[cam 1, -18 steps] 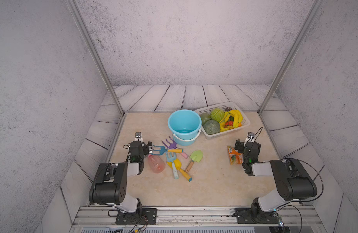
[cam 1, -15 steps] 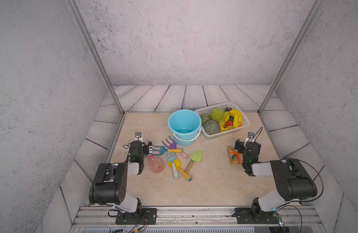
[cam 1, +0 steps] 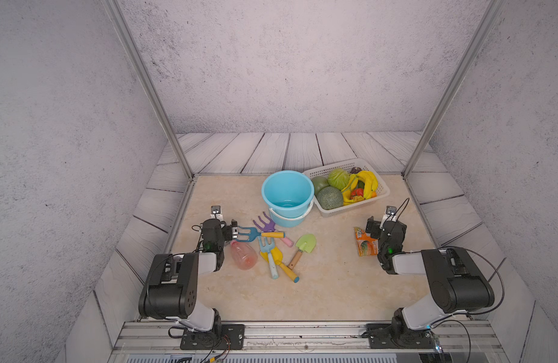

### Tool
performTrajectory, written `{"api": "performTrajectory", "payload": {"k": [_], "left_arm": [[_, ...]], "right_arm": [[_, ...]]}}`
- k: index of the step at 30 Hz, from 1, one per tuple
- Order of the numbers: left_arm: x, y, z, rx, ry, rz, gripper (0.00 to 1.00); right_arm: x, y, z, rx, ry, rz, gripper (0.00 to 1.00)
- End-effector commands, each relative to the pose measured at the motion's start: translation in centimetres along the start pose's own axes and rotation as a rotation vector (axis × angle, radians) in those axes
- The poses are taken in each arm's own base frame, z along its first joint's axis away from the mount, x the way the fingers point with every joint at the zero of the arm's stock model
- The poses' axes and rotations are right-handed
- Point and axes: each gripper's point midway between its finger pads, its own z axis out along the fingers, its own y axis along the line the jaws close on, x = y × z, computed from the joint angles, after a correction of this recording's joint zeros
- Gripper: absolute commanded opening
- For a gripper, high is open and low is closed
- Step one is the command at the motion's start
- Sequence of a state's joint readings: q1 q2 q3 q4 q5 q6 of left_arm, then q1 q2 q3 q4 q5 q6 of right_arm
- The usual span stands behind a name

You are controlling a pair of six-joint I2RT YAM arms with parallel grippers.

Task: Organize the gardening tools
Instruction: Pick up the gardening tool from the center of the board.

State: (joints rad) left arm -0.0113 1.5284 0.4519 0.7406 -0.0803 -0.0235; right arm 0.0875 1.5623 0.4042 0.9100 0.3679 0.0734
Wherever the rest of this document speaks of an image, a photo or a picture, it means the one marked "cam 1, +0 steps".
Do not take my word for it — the teal fork yellow handle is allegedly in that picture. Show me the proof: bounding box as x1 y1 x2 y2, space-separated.
235 226 285 243

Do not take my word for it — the green shovel wooden handle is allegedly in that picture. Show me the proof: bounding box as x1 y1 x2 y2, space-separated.
288 234 317 269

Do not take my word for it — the light blue fork white handle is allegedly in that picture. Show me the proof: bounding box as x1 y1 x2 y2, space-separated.
259 236 279 279

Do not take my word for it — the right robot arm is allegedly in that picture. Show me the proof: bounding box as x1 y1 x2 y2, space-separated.
365 215 495 349

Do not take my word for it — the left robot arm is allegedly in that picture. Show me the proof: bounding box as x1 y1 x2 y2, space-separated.
138 219 238 337

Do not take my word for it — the orange seed packet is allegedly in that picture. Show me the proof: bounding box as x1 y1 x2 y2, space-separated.
354 227 378 257

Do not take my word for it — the pink spray bottle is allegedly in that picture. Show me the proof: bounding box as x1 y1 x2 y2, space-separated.
230 240 258 271

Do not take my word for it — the red pepper toy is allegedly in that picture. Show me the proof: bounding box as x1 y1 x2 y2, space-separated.
351 188 364 199

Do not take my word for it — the yellow banana bunch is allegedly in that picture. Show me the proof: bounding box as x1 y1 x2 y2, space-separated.
342 171 380 206

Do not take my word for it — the white plastic basket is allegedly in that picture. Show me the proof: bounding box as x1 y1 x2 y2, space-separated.
303 158 391 217

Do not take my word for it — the round green melon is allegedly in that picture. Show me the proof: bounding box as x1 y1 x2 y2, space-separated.
316 186 344 210

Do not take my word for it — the green cabbage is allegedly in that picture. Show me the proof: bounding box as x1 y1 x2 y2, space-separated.
327 168 350 191

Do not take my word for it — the green apple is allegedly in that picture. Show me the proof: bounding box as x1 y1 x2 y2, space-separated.
312 175 330 195

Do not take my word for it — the light blue plastic bucket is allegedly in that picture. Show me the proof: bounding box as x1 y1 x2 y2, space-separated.
261 170 315 228

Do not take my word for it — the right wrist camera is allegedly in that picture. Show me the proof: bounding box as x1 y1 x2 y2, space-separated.
380 206 398 230

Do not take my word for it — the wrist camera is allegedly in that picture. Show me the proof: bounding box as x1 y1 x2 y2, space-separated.
210 205 224 221
380 206 398 230

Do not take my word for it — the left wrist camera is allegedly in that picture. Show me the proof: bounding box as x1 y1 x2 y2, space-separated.
210 205 224 221

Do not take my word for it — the purple rake pink handle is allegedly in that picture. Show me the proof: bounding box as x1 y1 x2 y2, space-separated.
253 212 295 247

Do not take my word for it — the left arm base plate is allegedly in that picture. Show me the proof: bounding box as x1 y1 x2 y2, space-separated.
180 324 246 350

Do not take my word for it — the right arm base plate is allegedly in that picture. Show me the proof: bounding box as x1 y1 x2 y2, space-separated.
361 323 436 349

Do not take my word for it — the aluminium front rail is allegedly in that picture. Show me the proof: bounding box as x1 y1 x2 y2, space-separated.
113 319 508 362

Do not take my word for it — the left aluminium frame post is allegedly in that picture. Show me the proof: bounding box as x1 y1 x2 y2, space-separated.
103 0 194 179

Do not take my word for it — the aluminium frame post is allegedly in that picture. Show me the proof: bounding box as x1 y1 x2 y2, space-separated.
401 0 504 180
103 0 194 179

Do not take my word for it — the right aluminium frame post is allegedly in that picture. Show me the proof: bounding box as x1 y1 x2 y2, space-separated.
401 0 504 180

